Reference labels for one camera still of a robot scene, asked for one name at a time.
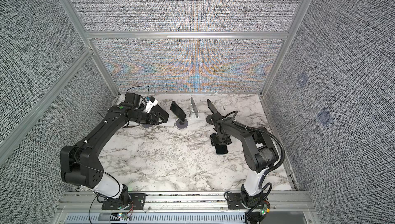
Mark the large black phone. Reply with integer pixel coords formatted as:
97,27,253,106
215,144,228,155

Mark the silver metal phone stand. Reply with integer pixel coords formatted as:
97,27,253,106
189,97,205,121

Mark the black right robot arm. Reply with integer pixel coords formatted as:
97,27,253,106
206,113,286,208

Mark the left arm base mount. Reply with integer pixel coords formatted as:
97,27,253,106
101,193,147,211

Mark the black fabric phone stand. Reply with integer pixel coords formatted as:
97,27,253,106
206,99,221,125

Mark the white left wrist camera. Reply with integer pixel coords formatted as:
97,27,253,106
144,97,158,113

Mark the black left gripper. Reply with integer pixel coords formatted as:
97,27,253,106
132,111,168,125

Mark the aluminium front rail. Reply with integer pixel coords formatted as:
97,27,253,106
52,191,320,224

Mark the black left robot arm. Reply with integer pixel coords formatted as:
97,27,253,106
60,93,169,209

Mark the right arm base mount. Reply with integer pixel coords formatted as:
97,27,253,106
224,191,271,216

